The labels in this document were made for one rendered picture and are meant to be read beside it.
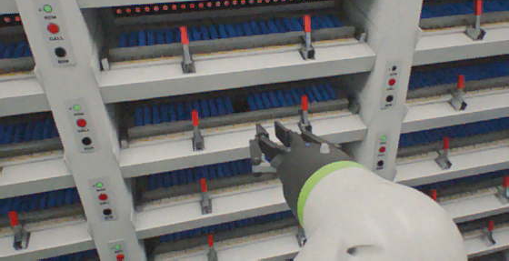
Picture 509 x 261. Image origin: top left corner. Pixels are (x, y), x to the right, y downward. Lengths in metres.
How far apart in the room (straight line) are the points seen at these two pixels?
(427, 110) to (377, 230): 0.80
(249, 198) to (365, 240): 0.71
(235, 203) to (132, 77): 0.42
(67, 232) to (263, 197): 0.49
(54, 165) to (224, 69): 0.43
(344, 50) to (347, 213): 0.61
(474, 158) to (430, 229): 0.99
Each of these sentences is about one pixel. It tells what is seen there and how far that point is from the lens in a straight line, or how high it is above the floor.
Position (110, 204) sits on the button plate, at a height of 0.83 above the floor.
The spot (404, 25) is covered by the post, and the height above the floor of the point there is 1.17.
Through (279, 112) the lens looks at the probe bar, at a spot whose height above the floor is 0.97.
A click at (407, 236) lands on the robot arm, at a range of 0.27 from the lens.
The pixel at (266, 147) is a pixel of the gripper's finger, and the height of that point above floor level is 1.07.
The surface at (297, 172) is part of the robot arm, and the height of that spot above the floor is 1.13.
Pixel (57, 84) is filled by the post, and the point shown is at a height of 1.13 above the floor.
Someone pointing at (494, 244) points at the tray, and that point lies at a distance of 1.57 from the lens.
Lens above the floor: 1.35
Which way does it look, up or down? 27 degrees down
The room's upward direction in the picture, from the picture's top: 3 degrees counter-clockwise
